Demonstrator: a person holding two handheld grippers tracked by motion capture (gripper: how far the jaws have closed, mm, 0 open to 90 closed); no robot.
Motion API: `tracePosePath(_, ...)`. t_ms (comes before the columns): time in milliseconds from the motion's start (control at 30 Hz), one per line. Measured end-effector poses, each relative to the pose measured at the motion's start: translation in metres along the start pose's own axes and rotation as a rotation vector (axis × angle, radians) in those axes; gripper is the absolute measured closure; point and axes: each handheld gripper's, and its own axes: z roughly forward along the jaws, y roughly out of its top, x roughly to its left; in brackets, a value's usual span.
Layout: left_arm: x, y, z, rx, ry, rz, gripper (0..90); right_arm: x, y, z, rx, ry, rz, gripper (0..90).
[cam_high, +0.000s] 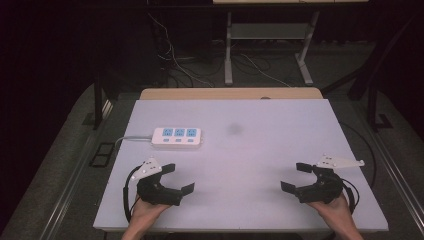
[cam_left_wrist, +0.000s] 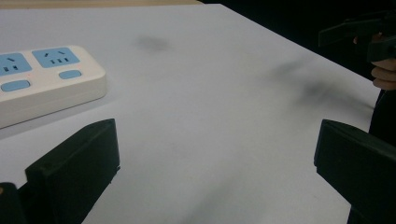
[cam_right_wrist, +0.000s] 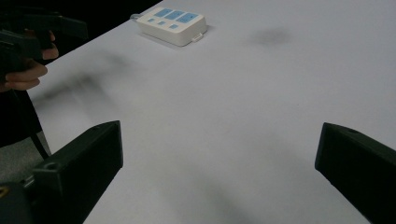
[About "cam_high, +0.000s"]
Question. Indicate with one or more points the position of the grey metal table frame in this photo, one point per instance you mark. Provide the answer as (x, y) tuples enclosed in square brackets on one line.
[(270, 31)]

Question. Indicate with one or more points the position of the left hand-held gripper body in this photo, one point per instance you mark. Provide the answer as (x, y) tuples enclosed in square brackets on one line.
[(156, 195)]

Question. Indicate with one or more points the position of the white power strip blue sockets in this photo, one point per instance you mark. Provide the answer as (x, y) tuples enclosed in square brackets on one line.
[(176, 136)]

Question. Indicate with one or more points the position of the person's right hand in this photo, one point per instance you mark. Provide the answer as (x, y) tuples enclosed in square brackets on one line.
[(331, 211)]

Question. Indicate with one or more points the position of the person's left hand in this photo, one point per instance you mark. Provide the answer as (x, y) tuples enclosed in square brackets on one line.
[(146, 211)]

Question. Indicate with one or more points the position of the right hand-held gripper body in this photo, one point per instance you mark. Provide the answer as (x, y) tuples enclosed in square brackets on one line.
[(325, 190)]

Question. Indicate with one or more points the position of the black metal stand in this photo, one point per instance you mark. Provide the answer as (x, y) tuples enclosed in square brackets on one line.
[(375, 100)]

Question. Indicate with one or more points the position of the wooden desk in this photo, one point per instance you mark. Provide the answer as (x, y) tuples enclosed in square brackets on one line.
[(230, 93)]

